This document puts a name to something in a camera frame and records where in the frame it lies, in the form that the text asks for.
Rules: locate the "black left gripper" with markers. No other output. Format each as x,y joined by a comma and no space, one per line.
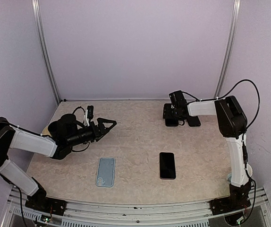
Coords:
103,130

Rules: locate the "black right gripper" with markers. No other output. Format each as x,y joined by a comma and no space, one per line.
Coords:
167,113

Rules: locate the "light blue phone case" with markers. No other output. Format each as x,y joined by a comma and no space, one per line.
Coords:
106,172

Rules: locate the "black phone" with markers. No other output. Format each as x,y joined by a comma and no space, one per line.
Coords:
167,166

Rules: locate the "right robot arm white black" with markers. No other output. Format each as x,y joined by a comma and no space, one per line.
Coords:
232,123

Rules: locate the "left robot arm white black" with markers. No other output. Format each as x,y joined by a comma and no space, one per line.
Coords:
64,134

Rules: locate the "black mug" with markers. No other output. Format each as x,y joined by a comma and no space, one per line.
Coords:
53,129

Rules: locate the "beige saucer plate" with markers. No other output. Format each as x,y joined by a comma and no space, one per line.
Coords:
46,132

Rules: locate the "white cup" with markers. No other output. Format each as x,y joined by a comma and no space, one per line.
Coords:
249,170

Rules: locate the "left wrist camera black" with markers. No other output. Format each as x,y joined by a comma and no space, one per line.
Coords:
88,115

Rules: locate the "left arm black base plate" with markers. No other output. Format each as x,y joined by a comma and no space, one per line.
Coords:
47,205

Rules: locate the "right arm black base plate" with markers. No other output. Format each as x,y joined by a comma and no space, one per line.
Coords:
225,205

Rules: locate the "aluminium front rail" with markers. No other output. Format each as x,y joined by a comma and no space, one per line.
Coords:
91,214

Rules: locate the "right aluminium frame post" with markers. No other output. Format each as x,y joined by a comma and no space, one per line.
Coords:
229,47

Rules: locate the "aluminium frame post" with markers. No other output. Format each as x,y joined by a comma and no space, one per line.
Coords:
229,47
43,45

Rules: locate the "left aluminium frame post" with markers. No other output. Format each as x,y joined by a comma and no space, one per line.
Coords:
43,45

